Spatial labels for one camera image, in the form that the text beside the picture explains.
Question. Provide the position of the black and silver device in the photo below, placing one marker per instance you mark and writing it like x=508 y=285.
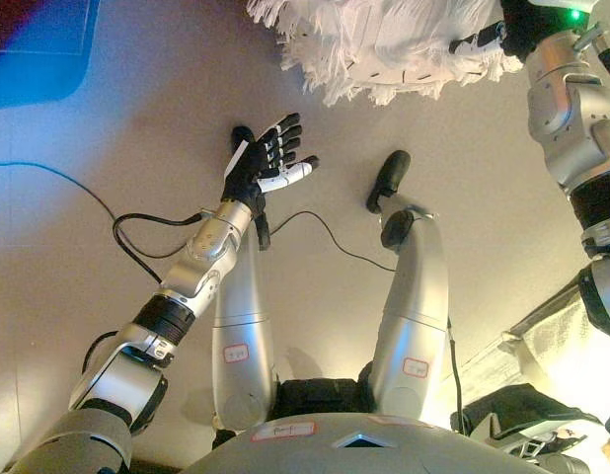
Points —
x=522 y=410

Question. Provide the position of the white fringed cloth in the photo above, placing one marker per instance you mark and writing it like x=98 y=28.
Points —
x=384 y=49

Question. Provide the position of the grey robot torso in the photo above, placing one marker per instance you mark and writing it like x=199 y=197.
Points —
x=359 y=454

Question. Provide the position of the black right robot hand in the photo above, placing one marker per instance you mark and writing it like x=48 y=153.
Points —
x=522 y=24

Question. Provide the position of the silver left robot leg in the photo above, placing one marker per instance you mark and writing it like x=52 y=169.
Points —
x=241 y=316

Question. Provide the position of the cream patterned blanket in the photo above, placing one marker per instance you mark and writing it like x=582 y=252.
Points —
x=556 y=336

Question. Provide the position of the silver robot leg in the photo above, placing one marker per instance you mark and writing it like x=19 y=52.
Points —
x=241 y=316
x=418 y=296

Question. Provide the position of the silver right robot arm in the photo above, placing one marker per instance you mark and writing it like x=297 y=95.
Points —
x=561 y=123

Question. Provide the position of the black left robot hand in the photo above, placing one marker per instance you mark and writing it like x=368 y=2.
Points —
x=251 y=168

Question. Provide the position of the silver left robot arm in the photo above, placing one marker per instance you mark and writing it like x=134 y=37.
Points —
x=206 y=247

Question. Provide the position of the silver right robot leg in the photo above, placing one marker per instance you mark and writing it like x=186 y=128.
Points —
x=418 y=296

